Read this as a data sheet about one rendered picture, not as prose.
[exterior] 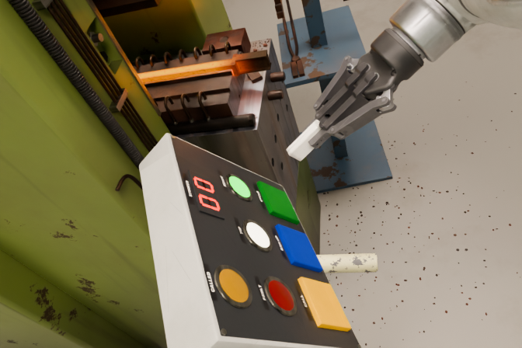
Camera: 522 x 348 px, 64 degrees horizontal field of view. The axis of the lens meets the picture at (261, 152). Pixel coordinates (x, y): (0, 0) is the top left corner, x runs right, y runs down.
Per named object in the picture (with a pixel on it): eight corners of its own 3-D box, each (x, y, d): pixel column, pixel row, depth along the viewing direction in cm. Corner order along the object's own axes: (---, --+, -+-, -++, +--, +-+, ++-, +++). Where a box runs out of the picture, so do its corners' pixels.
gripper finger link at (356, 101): (384, 81, 63) (390, 86, 62) (332, 133, 66) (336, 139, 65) (371, 68, 60) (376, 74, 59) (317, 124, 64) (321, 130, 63)
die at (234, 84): (246, 71, 119) (237, 46, 113) (235, 122, 106) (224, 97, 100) (117, 90, 130) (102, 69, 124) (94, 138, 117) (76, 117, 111)
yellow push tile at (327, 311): (330, 283, 66) (301, 275, 61) (352, 328, 61) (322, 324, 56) (322, 290, 67) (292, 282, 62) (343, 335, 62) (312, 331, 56)
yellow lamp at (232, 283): (253, 274, 52) (243, 259, 49) (248, 312, 49) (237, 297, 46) (230, 275, 53) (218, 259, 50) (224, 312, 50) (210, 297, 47)
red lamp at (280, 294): (296, 285, 58) (290, 271, 55) (294, 319, 55) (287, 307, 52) (274, 285, 59) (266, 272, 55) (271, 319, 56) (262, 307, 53)
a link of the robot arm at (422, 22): (434, 16, 64) (404, 46, 66) (406, -20, 58) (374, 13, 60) (473, 44, 58) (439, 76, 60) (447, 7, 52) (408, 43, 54)
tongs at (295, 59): (278, -3, 190) (277, -6, 189) (287, -6, 189) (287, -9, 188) (294, 78, 149) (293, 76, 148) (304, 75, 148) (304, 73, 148)
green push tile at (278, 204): (286, 191, 79) (258, 180, 75) (301, 222, 75) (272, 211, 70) (279, 197, 80) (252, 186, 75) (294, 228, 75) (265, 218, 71)
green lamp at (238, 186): (253, 182, 72) (246, 167, 68) (250, 206, 69) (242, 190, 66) (236, 184, 72) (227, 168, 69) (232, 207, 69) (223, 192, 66)
